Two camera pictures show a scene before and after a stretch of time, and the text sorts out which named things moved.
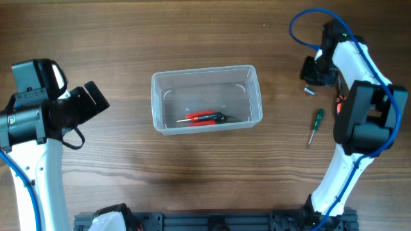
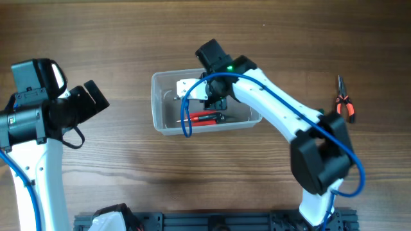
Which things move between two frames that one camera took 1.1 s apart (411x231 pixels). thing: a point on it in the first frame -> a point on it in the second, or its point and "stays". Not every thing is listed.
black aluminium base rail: (228, 221) stays
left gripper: (89, 108) stays
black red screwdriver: (212, 117) stays
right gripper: (306, 74) -> (218, 103)
